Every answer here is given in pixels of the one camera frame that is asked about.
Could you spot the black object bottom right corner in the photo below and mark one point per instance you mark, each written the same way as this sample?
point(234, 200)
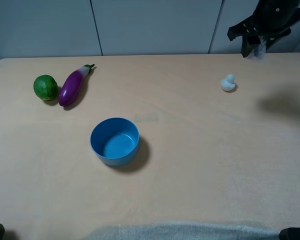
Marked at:
point(291, 233)

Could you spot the small white duck figure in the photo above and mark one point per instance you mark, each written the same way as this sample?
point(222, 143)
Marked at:
point(228, 83)

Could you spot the blue plastic bowl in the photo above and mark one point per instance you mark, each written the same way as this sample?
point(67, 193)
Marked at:
point(115, 141)

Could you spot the green round fruit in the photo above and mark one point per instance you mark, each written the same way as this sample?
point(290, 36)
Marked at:
point(45, 87)

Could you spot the grey cloth at table edge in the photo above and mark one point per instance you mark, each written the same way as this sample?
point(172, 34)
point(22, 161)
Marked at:
point(185, 230)

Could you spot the clear jar with metal lid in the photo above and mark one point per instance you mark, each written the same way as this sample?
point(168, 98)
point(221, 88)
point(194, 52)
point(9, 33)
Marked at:
point(258, 53)

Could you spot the purple toy eggplant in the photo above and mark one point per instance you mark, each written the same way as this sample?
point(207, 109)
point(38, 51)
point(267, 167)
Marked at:
point(72, 85)

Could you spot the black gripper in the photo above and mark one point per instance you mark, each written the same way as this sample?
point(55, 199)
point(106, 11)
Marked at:
point(271, 19)

